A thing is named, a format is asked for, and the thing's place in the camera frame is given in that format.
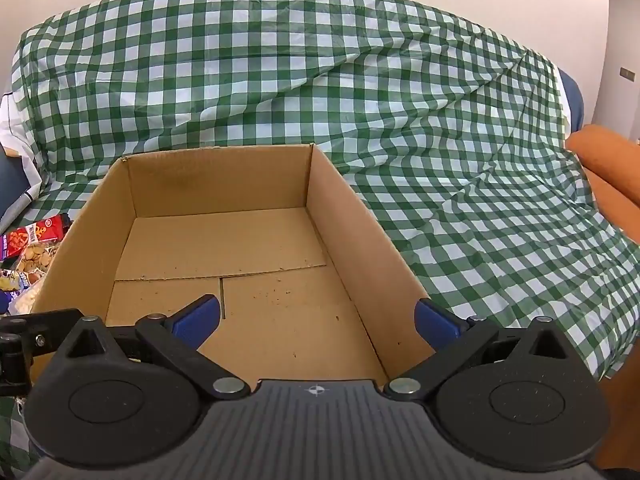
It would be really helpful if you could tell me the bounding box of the red snack packet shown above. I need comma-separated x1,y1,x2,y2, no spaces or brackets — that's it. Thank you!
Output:
0,214,73,260

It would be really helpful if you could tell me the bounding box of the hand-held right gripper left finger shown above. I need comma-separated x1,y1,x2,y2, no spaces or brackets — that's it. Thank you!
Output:
65,294,251,402

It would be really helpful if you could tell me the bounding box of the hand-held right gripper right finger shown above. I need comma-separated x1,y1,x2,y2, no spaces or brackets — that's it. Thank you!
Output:
384,299,576,404

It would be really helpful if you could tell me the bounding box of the white cloth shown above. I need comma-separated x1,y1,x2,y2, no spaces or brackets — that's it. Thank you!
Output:
0,91,47,202

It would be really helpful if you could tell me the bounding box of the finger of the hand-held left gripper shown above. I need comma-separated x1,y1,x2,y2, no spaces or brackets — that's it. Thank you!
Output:
0,308,84,387

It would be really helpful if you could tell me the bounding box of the green checkered cloth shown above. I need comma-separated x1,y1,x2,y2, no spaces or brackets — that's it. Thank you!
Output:
0,0,640,480

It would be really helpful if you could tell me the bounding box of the clear bag of pale snacks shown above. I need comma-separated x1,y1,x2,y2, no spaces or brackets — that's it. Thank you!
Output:
5,282,48,317

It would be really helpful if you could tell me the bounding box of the cardboard box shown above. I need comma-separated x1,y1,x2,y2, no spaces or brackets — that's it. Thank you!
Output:
30,144,451,397

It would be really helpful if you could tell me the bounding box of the orange cushion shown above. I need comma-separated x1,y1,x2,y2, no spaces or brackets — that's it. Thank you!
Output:
565,124,640,476

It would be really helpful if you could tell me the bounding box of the clear biscuit bag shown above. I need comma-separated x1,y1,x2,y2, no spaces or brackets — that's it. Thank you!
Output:
16,241,63,277

